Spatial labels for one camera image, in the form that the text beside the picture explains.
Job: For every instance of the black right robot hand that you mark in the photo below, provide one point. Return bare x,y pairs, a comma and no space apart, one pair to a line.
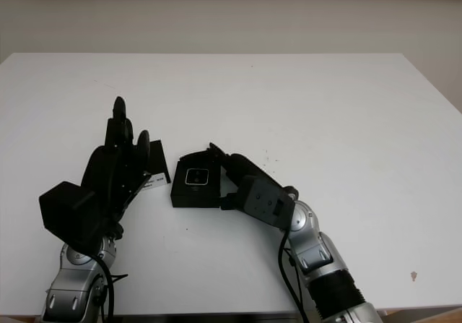
240,167

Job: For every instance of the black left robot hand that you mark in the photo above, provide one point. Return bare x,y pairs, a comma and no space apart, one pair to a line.
101,171

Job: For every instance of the small silver depth camera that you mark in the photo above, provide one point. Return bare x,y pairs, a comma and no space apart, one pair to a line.
197,177

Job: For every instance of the black box base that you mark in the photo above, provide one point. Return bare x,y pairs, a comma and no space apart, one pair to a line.
195,196

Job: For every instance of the black RealSense box lid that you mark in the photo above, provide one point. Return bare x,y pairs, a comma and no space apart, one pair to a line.
159,160

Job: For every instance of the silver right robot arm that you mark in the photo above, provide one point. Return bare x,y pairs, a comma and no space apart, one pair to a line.
314,250

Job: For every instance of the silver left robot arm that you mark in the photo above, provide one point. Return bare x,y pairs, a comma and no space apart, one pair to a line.
72,283

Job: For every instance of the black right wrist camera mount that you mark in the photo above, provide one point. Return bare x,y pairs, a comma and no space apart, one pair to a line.
267,200

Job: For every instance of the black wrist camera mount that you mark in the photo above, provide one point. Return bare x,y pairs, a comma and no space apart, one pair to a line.
267,200
65,214

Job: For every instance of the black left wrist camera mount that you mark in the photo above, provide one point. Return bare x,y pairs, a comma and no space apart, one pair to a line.
65,214

